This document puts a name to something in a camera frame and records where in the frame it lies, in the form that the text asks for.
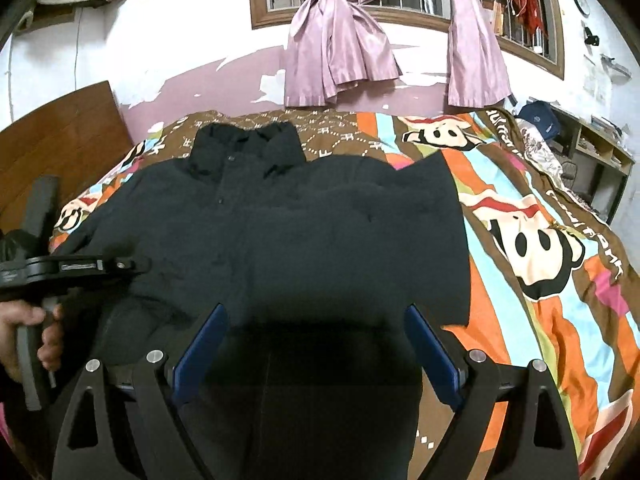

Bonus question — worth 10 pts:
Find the person's left hand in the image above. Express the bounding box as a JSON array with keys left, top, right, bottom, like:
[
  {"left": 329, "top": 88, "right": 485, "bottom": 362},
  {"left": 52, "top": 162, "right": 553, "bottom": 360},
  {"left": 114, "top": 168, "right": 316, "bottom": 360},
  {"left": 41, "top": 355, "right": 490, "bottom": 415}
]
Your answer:
[{"left": 0, "top": 300, "right": 65, "bottom": 384}]

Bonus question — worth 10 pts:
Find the round wall clock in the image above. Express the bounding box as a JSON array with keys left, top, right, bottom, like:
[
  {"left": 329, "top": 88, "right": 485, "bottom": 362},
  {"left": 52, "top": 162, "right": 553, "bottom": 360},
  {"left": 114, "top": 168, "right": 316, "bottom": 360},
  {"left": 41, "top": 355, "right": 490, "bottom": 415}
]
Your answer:
[{"left": 574, "top": 0, "right": 591, "bottom": 18}]

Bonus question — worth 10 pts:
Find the pink curtain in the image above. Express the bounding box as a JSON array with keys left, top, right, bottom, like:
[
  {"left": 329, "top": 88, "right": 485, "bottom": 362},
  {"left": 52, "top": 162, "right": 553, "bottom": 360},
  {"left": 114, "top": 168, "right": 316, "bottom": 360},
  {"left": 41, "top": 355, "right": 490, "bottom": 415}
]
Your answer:
[
  {"left": 284, "top": 0, "right": 400, "bottom": 107},
  {"left": 447, "top": 0, "right": 511, "bottom": 108}
]

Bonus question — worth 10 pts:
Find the wooden shelf unit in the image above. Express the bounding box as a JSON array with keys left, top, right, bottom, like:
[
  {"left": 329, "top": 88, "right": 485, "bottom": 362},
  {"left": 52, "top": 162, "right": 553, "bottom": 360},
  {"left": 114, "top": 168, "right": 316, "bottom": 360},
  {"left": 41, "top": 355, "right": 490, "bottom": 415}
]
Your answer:
[{"left": 548, "top": 106, "right": 634, "bottom": 224}]

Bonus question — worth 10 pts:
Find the wooden headboard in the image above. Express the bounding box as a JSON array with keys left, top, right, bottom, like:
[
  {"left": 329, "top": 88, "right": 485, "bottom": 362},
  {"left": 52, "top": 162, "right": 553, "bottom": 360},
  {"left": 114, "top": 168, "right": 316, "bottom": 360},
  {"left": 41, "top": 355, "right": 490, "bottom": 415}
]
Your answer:
[{"left": 0, "top": 81, "right": 132, "bottom": 232}]

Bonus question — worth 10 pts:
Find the colourful cartoon monkey bedspread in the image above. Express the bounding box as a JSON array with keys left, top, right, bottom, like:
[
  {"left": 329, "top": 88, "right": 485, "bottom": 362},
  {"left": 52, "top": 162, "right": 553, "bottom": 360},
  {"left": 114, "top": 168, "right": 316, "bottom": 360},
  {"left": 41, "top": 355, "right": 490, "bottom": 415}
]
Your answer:
[{"left": 50, "top": 110, "right": 639, "bottom": 479}]

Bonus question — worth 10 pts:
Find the left pink curtain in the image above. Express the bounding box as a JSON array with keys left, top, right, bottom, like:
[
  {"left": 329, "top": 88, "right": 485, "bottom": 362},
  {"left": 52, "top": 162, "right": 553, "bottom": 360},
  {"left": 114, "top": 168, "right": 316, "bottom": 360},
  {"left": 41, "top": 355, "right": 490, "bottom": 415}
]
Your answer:
[{"left": 284, "top": 0, "right": 400, "bottom": 107}]

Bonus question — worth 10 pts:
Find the large black jacket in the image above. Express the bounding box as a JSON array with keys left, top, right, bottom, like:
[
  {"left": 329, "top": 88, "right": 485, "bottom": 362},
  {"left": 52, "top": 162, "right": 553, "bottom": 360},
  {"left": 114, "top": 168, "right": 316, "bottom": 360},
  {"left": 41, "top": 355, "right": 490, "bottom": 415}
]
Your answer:
[{"left": 60, "top": 122, "right": 471, "bottom": 479}]

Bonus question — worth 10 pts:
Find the dark blue cap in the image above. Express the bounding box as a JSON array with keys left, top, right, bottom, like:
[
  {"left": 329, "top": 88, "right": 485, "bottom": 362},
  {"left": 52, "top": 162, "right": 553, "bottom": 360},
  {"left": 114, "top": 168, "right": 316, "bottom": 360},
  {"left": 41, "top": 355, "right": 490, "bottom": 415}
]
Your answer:
[{"left": 516, "top": 101, "right": 562, "bottom": 141}]

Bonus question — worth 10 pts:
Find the wooden framed barred window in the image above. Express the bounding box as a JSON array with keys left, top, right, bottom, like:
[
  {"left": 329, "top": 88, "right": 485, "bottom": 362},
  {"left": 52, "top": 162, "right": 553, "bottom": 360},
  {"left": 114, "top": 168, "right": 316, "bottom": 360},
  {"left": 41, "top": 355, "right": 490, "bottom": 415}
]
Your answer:
[{"left": 250, "top": 0, "right": 565, "bottom": 78}]

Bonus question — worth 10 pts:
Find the right pink curtain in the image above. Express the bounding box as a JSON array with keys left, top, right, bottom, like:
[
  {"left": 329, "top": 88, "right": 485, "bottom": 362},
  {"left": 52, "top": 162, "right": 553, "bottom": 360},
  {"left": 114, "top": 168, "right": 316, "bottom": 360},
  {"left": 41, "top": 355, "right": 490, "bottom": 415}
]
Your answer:
[{"left": 447, "top": 0, "right": 511, "bottom": 108}]

